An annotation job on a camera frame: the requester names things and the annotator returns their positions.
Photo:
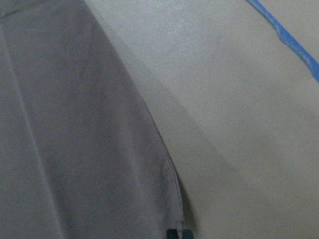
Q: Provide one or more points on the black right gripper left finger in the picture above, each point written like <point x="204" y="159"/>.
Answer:
<point x="172" y="234"/>

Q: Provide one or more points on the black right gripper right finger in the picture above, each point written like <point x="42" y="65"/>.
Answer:
<point x="187" y="234"/>

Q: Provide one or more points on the dark brown t-shirt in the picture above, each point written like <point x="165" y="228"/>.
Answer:
<point x="80" y="154"/>

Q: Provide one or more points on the blue tape line lengthwise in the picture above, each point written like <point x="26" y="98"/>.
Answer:
<point x="288" y="39"/>

